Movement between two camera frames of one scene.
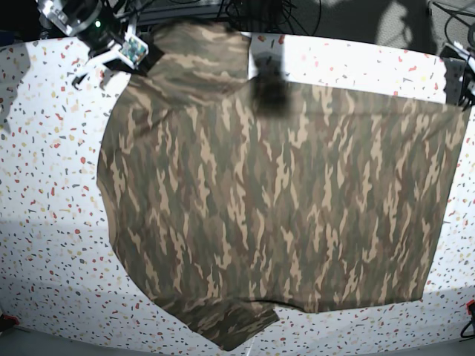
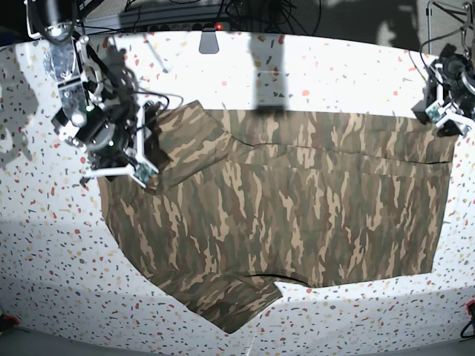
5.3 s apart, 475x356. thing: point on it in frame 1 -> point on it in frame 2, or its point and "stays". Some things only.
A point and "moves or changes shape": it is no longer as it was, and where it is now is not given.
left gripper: x=131 y=50 -> x=119 y=136
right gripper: x=459 y=78 -> x=449 y=101
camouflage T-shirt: x=229 y=196 moves or changes shape
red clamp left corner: x=15 y=318 stays
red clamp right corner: x=468 y=303 stays
